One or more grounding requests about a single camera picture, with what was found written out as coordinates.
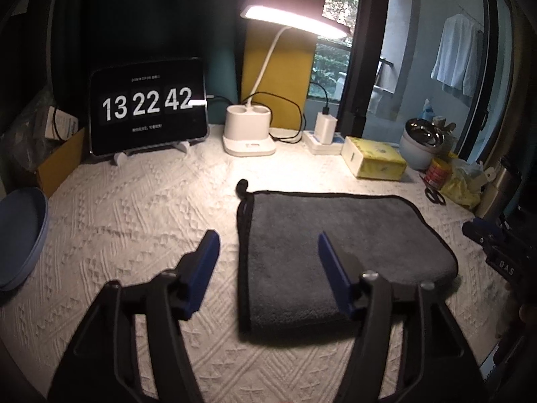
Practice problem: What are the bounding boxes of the cardboard box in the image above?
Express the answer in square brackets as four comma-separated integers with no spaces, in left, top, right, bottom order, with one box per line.
[37,128,89,198]

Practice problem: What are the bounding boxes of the yellow board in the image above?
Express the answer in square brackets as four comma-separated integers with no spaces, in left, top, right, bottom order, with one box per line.
[241,21,317,129]

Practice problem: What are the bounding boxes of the grey towel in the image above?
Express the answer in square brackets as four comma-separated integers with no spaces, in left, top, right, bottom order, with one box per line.
[236,180,459,331]

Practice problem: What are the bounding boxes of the clear plastic bag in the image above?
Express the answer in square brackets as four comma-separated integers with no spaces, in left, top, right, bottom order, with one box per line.
[0,88,57,196]

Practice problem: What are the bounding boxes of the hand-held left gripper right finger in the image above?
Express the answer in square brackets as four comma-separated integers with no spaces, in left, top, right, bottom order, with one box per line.
[318,232,489,403]

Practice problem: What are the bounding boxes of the white power strip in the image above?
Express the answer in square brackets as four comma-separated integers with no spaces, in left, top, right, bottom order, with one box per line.
[303,130,349,156]

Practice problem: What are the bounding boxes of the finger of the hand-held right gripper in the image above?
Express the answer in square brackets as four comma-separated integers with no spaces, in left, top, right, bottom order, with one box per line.
[461,217,510,261]

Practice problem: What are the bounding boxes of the white bucket with metal bowl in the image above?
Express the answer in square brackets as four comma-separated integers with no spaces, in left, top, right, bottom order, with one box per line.
[398,118,445,171]

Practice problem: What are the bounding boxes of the white textured tablecloth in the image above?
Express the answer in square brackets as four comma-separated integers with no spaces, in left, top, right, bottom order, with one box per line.
[0,124,521,403]

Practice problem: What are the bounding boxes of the steel thermos bottle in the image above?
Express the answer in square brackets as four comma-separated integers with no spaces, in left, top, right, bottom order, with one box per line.
[476,163,521,219]

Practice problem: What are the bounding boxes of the yellow tissue box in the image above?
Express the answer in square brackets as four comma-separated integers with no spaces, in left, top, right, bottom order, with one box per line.
[341,136,408,180]

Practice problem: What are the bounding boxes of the black charger cable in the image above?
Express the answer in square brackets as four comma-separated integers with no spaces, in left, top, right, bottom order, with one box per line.
[312,82,332,114]

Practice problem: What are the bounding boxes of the black lamp cable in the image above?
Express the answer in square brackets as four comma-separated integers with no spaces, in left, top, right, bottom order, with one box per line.
[247,91,303,143]

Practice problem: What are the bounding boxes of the small white box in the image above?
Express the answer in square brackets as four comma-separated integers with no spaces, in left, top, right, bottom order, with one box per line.
[44,107,79,141]

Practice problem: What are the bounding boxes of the hanging white shirt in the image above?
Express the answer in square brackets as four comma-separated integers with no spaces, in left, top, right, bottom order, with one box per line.
[431,13,485,105]

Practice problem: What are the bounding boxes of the red can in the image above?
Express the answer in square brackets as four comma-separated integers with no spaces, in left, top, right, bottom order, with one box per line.
[424,157,451,189]

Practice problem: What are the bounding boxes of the white tablet stand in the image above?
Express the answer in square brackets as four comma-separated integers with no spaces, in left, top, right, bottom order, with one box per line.
[111,140,191,166]

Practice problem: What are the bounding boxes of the yellow plastic bag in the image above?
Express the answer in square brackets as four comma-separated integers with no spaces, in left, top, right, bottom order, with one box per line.
[440,157,487,208]

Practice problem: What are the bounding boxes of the white charger plug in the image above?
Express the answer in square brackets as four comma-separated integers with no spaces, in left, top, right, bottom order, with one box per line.
[314,113,334,144]

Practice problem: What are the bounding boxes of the white desk lamp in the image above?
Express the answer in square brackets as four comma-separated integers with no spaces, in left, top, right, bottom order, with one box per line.
[222,4,349,157]

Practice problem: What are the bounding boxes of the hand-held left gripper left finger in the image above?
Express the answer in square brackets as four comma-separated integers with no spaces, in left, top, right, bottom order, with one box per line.
[48,230,221,403]

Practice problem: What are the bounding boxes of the blue plate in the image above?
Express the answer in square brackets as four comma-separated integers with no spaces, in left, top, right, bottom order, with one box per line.
[0,187,50,292]

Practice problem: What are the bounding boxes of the black scissors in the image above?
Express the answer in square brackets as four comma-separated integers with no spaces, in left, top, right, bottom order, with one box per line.
[424,184,448,206]

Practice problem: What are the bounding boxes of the tablet with clock display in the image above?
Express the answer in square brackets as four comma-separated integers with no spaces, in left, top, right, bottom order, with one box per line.
[89,56,209,157]

